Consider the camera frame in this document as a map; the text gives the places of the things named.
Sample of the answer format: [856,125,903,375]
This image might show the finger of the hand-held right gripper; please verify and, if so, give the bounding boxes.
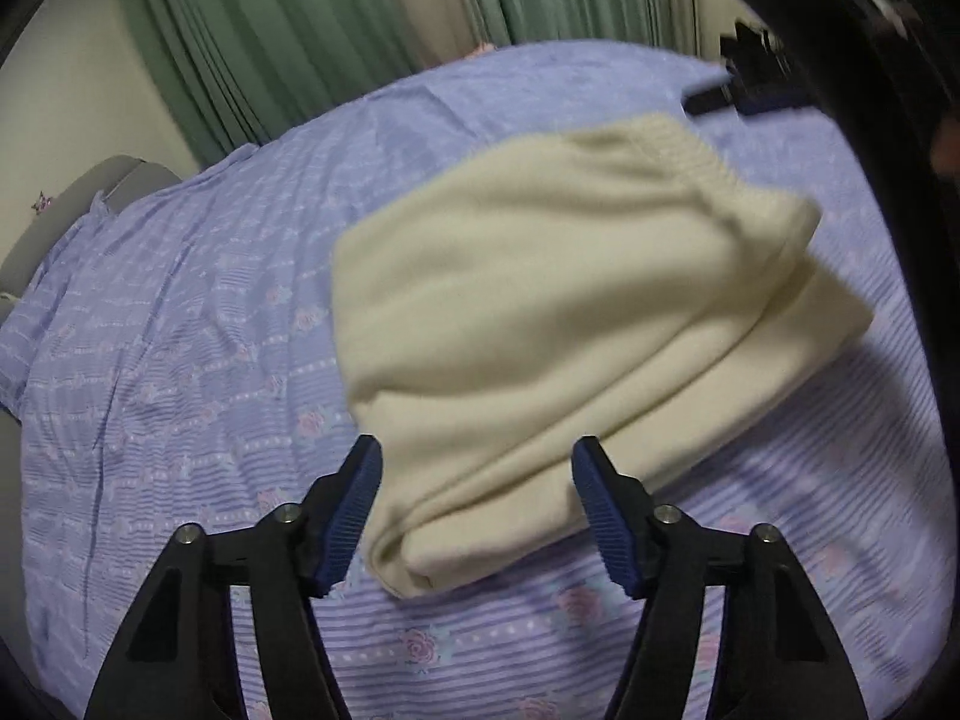
[718,19,792,87]
[684,85,818,119]

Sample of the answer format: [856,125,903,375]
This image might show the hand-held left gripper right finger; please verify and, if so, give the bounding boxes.
[570,435,871,720]

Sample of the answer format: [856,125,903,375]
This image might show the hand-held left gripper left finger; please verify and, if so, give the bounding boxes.
[82,435,385,720]

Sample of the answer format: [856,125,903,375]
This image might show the cream pants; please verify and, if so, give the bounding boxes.
[330,111,875,601]

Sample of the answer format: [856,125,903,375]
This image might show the purple floral bedspread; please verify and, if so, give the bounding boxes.
[0,41,938,720]

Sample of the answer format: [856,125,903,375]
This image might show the grey padded headboard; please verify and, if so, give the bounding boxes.
[0,156,185,436]

